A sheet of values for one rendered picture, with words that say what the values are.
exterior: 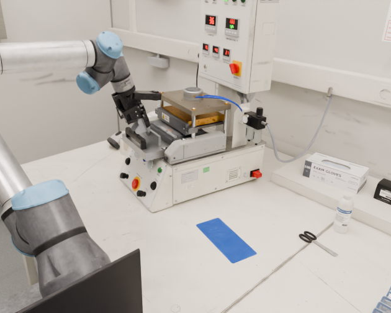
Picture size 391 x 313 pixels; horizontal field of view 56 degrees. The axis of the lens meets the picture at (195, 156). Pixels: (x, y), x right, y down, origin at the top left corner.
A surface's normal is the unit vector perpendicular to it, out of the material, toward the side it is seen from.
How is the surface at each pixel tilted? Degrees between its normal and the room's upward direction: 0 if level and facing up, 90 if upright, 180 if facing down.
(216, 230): 0
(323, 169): 87
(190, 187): 90
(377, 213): 0
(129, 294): 90
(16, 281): 0
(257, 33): 90
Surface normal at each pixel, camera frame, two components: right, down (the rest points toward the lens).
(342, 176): -0.62, 0.28
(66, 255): 0.07, -0.56
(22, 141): 0.69, 0.32
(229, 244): 0.03, -0.90
